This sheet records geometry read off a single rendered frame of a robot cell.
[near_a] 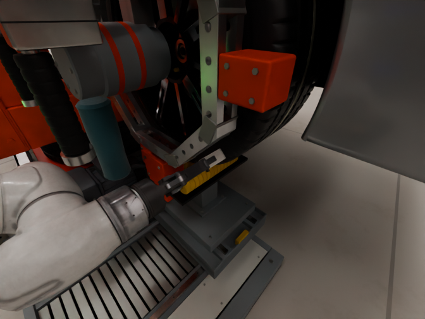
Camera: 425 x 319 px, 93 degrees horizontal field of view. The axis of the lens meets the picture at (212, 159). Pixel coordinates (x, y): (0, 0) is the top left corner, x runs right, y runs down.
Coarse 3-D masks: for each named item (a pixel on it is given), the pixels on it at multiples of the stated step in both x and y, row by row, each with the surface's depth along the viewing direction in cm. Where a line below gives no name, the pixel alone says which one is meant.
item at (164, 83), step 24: (168, 0) 47; (168, 24) 53; (192, 24) 44; (192, 48) 49; (192, 72) 53; (144, 96) 72; (168, 96) 64; (192, 96) 54; (168, 120) 71; (192, 120) 74
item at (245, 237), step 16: (256, 208) 98; (176, 224) 93; (240, 224) 93; (256, 224) 90; (176, 240) 91; (192, 240) 86; (224, 240) 86; (240, 240) 83; (192, 256) 85; (208, 256) 80; (224, 256) 78; (208, 272) 80
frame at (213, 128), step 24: (96, 0) 55; (216, 0) 26; (240, 0) 29; (216, 24) 28; (240, 24) 31; (216, 48) 30; (240, 48) 33; (216, 72) 31; (216, 96) 34; (144, 120) 69; (216, 120) 36; (144, 144) 65; (168, 144) 62; (192, 144) 45
